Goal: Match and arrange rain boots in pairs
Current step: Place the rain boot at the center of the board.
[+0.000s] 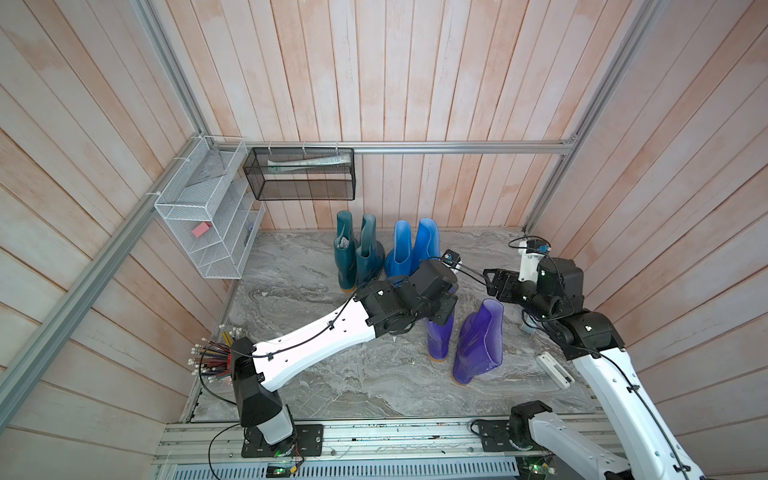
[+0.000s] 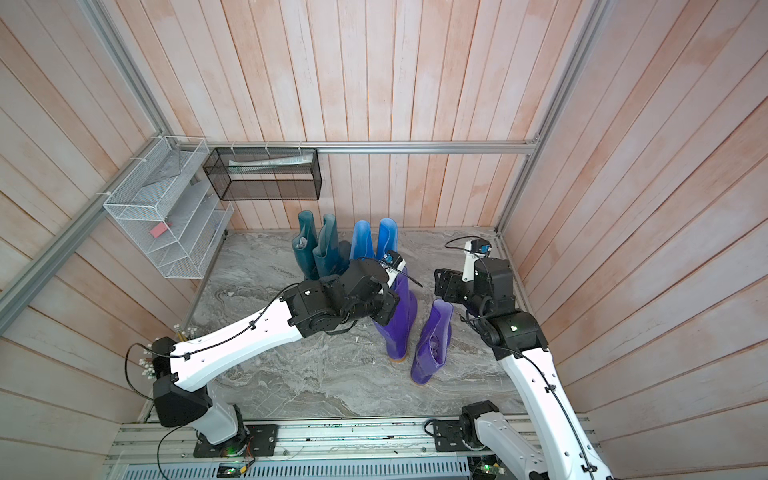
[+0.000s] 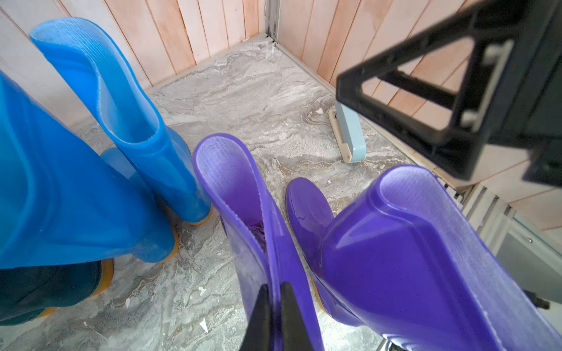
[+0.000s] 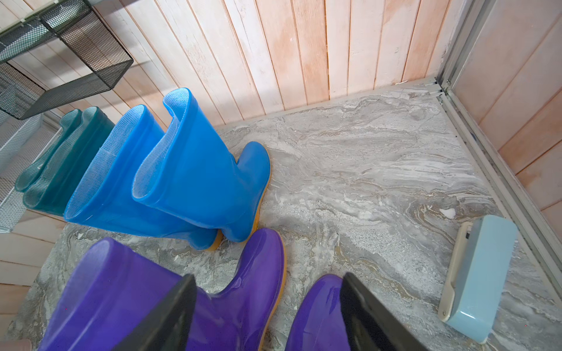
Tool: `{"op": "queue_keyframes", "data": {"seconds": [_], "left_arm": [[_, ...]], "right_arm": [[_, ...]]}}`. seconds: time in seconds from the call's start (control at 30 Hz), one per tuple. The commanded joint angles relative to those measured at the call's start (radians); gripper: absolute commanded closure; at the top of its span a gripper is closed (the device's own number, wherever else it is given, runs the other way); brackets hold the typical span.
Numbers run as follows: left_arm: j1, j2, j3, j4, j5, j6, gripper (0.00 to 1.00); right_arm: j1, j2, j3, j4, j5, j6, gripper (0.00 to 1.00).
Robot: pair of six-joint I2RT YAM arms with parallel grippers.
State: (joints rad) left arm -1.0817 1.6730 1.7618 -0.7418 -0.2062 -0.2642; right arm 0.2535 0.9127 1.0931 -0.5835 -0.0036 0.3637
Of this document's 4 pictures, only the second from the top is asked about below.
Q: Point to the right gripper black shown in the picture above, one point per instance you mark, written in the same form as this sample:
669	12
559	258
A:
452	283

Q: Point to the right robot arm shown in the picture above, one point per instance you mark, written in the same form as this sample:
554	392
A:
563	451

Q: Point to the white wire wall shelf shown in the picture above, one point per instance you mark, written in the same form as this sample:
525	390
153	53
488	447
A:
164	186

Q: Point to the blue rain boot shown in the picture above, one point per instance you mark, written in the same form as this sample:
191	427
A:
387	237
362	243

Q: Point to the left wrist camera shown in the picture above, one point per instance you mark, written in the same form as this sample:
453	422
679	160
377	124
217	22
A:
394	265

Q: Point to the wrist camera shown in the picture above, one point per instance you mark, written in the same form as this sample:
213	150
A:
394	265
475	249

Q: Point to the paper in black basket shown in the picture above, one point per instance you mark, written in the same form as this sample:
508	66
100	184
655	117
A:
273	165

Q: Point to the purple rain boot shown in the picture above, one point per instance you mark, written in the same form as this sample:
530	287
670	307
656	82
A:
435	338
396	332

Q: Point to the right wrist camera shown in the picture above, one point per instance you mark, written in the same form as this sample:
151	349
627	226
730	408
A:
475	249

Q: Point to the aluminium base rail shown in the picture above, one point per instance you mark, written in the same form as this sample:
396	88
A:
295	440

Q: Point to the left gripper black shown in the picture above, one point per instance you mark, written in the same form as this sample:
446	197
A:
389	302

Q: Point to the black mesh wall basket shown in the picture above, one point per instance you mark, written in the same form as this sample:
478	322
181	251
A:
269	187

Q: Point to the teal rain boot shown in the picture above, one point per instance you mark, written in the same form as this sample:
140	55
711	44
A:
304	243
331	255

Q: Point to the pink eraser block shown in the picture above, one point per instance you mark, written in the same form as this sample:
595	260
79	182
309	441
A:
158	230

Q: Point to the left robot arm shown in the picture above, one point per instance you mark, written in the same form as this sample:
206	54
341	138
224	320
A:
332	305

